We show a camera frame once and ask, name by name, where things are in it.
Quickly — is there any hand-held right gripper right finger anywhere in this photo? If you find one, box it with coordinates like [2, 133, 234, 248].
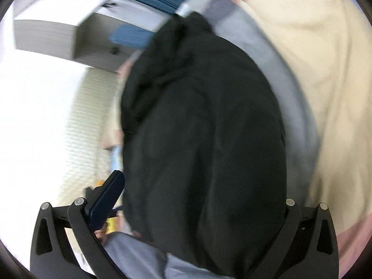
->
[273, 198, 340, 279]

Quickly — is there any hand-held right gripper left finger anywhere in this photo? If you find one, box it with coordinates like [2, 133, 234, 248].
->
[30, 170, 125, 279]

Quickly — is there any black zip jacket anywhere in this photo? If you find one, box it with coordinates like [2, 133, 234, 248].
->
[120, 12, 288, 278]

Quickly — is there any light blue cloth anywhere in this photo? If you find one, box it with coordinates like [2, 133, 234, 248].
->
[110, 147, 124, 178]

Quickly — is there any person's blue jeans leg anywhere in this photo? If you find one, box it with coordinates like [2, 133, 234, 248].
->
[103, 231, 233, 279]

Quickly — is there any cream quilted headboard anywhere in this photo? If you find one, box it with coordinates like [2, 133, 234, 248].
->
[56, 68, 123, 207]

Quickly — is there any patchwork quilt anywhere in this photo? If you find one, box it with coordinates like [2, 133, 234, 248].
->
[102, 0, 369, 279]

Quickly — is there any grey wall cabinet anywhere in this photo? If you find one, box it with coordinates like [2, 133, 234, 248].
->
[13, 0, 172, 73]

